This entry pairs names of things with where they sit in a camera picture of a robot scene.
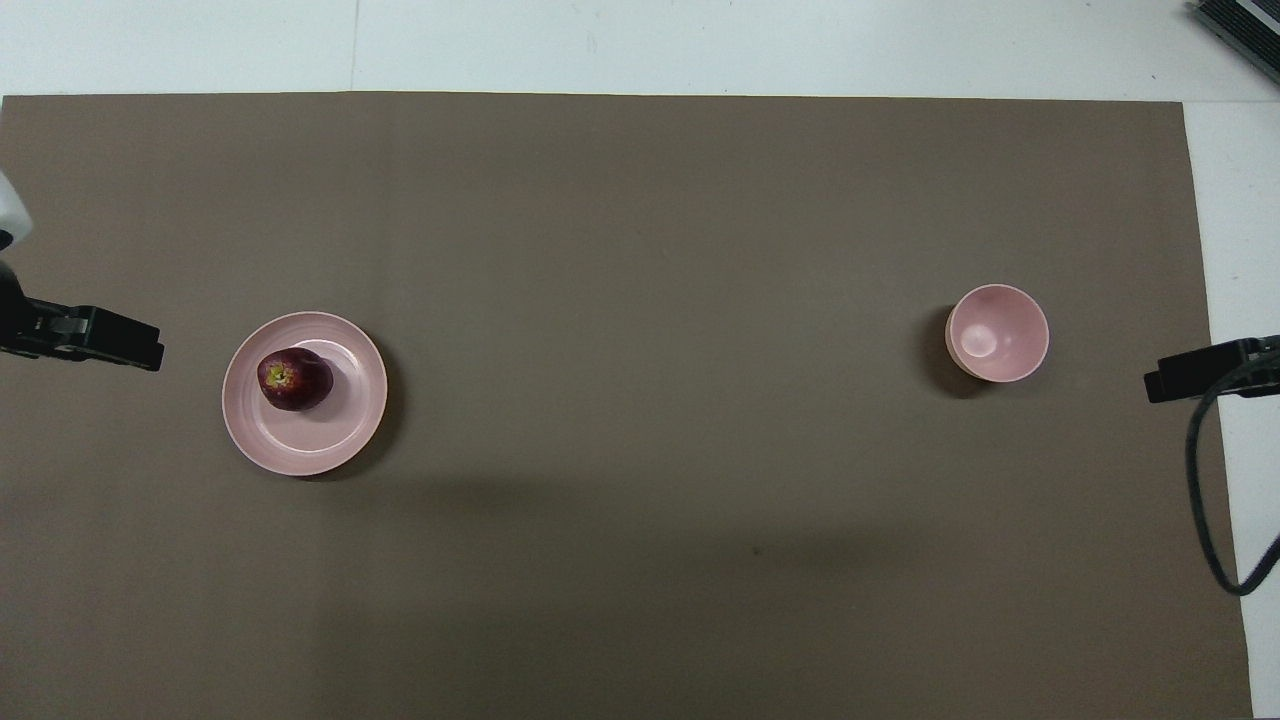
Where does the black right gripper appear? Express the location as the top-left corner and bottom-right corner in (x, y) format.
(1145, 335), (1280, 404)

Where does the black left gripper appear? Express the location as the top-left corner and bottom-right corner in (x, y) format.
(0, 260), (166, 373)

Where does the dark red apple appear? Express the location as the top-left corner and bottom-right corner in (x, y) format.
(257, 347), (335, 413)

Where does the pink round bowl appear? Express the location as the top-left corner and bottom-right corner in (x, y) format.
(945, 284), (1051, 383)

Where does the pink round plate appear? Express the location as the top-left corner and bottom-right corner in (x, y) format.
(222, 311), (389, 477)

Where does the grey ribbed device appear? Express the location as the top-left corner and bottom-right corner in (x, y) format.
(1188, 0), (1280, 86)

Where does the brown table mat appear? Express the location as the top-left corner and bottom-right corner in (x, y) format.
(0, 92), (1253, 720)

